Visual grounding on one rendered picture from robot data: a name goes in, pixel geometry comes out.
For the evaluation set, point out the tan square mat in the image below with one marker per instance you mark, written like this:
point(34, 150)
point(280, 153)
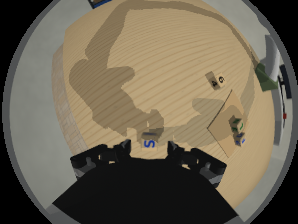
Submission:
point(220, 127)

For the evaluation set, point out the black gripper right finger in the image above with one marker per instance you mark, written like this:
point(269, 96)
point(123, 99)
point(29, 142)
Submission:
point(210, 167)

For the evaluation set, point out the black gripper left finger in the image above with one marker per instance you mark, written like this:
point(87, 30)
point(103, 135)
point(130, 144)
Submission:
point(89, 159)

